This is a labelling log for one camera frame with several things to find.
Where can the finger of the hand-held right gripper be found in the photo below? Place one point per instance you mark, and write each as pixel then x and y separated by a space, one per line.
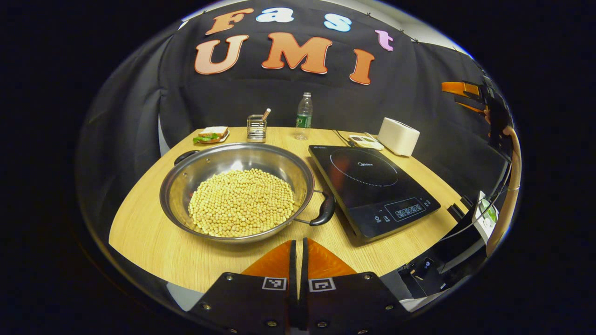
pixel 461 88
pixel 475 108

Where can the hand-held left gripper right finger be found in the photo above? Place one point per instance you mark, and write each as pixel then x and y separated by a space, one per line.
pixel 344 302

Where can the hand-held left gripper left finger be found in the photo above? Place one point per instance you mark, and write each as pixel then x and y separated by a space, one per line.
pixel 251 302

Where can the steel pot with soybeans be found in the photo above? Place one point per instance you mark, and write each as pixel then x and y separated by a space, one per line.
pixel 242 204

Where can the black induction cooktop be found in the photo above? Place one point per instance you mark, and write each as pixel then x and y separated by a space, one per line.
pixel 372 186

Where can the white toaster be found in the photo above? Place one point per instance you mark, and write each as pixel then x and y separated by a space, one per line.
pixel 398 137

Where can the clear plastic water bottle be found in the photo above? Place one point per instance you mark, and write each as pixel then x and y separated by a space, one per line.
pixel 303 118

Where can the sandwich on white plate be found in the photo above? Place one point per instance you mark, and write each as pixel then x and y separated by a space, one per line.
pixel 212 133

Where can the pink straw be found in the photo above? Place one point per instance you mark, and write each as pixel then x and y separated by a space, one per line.
pixel 266 114

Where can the black metal frame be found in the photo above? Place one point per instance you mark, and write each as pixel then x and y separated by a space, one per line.
pixel 447 260

